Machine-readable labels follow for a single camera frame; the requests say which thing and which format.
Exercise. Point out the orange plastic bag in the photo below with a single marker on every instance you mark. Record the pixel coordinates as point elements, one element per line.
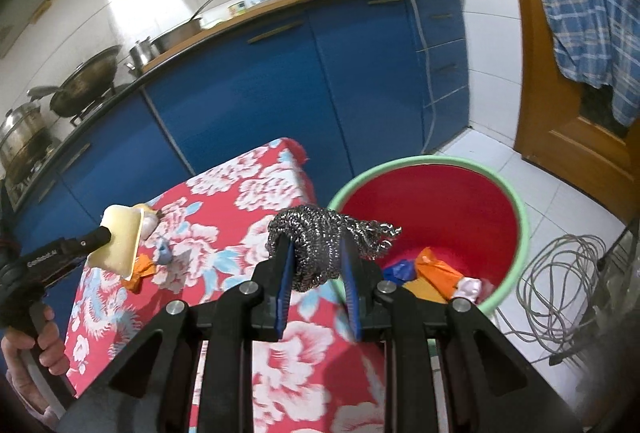
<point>435,270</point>

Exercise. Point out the blue plastic wrapper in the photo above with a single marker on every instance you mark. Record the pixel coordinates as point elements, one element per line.
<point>400,272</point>

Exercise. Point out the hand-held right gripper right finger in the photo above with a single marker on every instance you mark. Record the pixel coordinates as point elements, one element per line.
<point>350,293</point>

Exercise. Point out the dark steel wok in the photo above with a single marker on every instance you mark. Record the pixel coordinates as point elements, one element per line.
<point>85,80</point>

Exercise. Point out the small orange wrapper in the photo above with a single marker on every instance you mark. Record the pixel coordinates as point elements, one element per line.
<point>137,273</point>

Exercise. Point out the person's left hand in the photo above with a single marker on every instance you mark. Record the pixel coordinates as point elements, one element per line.
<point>52,338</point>

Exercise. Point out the red bin with green rim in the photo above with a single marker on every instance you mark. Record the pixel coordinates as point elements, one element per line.
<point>450,198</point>

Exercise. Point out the pale garlic bulb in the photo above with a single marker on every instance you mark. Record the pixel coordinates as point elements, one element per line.
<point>149,223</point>

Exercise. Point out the blue kitchen cabinet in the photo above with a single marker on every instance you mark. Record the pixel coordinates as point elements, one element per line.
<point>250,88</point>

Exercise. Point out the steel steamer pot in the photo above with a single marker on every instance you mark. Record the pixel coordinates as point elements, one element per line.
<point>25,138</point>

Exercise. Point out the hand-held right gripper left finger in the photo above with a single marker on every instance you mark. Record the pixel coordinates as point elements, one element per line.
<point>285,283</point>

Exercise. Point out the steel wool scourer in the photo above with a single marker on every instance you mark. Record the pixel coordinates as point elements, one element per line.
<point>312,233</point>

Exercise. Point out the wooden door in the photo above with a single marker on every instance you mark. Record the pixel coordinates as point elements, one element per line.
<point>540,113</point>

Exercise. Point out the red floral tablecloth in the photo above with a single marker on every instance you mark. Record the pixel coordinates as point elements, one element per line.
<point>225,193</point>

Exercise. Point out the small steel pot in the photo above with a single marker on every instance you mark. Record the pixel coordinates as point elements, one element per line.
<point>139,53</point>

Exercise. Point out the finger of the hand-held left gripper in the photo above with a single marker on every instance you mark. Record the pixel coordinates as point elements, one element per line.
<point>87,239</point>

